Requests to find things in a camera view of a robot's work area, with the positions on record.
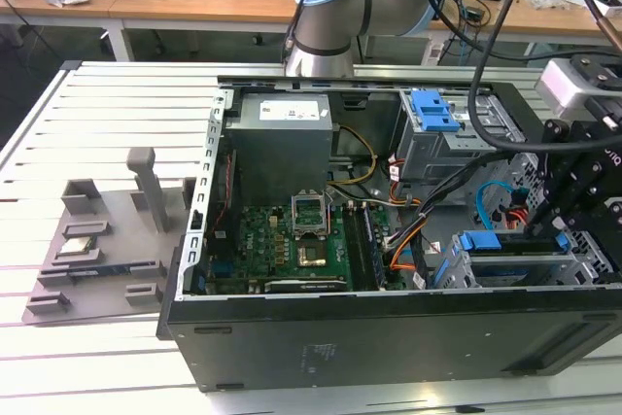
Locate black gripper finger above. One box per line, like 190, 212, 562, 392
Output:
551, 190, 622, 260
527, 118, 584, 241

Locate grey metal disk bay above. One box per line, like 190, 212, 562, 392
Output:
432, 227, 613, 290

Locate grey metal drive cage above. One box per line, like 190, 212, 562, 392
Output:
393, 88, 529, 183

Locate blue plastic drive carrier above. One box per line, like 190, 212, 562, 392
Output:
409, 88, 461, 133

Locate white box with phone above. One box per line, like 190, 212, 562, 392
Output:
585, 0, 622, 18

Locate installed RAM stick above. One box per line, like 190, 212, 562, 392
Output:
362, 205, 389, 289

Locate black RAM slot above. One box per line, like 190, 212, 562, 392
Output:
342, 204, 375, 290

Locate locking lever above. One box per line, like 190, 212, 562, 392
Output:
324, 189, 337, 237

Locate black PC case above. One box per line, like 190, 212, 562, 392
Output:
155, 75, 622, 395

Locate metal socket cover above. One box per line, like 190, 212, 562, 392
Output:
290, 190, 328, 241

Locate CPU socket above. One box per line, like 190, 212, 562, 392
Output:
295, 237, 329, 268

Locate black graphics card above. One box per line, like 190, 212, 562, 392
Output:
264, 277, 349, 294

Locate grey power supply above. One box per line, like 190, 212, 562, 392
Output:
223, 92, 334, 192

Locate green motherboard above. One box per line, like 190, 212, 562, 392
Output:
206, 203, 390, 293

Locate wooden desk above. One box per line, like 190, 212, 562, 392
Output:
0, 0, 622, 64

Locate grey parts rack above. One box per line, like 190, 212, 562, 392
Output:
21, 146, 195, 327

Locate silver CPU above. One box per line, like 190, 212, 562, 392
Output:
57, 237, 98, 257

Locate orange wire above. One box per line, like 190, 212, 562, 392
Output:
504, 207, 530, 230
388, 239, 420, 271

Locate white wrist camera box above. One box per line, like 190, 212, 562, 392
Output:
534, 52, 622, 129

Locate blue wire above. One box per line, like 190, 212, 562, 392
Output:
474, 181, 514, 230

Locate black cable bundle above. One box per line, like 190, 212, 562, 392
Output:
383, 147, 526, 290

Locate yellow wires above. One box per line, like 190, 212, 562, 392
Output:
334, 125, 378, 188

